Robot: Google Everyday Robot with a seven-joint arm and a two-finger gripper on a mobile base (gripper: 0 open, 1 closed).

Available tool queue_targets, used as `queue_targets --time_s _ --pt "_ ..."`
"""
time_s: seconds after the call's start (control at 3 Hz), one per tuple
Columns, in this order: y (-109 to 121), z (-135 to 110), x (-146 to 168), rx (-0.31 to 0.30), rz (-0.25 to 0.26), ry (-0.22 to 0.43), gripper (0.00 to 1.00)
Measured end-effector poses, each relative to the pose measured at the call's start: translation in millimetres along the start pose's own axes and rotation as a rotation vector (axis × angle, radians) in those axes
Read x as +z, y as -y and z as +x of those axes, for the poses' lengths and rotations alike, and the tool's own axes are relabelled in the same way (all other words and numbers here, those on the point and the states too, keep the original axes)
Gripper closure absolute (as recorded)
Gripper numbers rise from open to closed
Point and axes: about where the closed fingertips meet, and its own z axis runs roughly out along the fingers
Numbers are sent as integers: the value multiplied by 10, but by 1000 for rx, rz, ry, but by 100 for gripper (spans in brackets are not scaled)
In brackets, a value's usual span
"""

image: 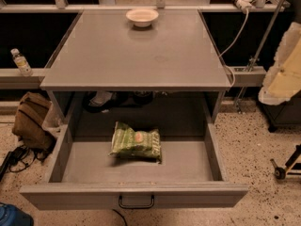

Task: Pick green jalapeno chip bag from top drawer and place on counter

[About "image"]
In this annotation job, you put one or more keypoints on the white bowl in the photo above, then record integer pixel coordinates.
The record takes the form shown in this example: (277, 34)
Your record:
(142, 17)

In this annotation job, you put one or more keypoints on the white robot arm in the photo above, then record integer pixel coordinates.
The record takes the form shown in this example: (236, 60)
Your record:
(283, 79)

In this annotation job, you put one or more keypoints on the green jalapeno chip bag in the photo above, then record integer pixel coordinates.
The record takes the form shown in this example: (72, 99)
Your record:
(128, 143)

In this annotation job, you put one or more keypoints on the black drawer handle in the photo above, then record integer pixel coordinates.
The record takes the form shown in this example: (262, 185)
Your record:
(136, 202)

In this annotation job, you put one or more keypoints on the clear plastic water bottle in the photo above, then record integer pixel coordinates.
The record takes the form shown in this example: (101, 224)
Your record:
(21, 62)

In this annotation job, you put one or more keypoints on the metal pole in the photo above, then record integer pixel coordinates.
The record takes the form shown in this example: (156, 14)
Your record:
(253, 61)

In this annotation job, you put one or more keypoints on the grey open drawer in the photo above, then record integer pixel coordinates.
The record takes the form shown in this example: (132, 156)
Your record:
(82, 175)

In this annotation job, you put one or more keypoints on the brown backpack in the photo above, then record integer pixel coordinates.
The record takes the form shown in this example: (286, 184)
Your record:
(29, 118)

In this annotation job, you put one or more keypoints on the black yellow wheeled stand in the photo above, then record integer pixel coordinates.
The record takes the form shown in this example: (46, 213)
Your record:
(291, 167)

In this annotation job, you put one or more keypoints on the grey counter cabinet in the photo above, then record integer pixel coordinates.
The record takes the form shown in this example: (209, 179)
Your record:
(106, 52)

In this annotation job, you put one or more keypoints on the white power adapter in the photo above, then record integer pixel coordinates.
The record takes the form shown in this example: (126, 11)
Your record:
(243, 5)

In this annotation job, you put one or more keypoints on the blue object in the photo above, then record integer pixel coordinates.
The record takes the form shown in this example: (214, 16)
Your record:
(10, 215)

